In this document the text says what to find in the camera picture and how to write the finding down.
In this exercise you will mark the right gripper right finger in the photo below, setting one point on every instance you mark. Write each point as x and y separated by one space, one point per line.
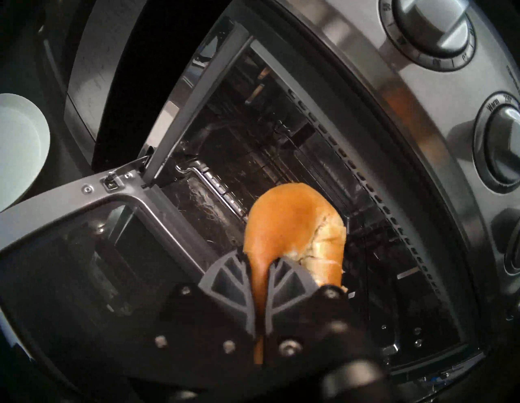
308 321

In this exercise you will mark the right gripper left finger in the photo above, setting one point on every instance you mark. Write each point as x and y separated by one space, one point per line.
203 333

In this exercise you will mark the glass toaster oven door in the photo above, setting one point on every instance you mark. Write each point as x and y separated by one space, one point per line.
61 203

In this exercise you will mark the white round plate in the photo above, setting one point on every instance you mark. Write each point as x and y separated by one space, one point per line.
20 142

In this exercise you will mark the metal oven rack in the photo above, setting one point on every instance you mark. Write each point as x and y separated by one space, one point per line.
215 185

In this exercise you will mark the stainless steel toaster oven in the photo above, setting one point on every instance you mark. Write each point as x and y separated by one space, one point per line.
406 93

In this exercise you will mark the black microwave oven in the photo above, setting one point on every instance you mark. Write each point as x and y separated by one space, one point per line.
101 61

